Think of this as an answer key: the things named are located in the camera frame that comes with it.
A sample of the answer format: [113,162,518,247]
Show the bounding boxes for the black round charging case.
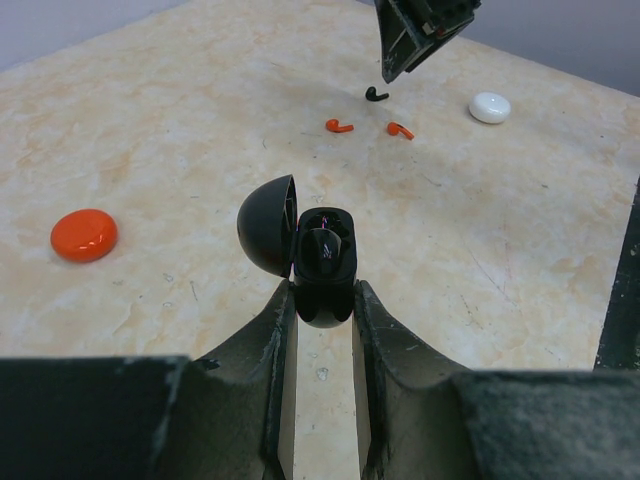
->
[236,175,357,329]

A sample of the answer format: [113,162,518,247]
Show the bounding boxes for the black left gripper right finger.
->
[353,281,639,479]

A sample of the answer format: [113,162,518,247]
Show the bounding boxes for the black earbud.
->
[365,86,389,102]
[301,228,342,277]

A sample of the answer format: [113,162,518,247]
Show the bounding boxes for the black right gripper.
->
[374,0,482,83]

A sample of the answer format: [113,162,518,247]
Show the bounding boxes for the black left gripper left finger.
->
[1,282,297,479]

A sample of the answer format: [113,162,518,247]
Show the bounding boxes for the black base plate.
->
[594,184,640,371]

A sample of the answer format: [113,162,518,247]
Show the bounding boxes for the orange earbud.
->
[325,118,354,134]
[387,122,415,140]

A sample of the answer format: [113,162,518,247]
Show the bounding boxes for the white round charging case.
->
[468,92,511,125]

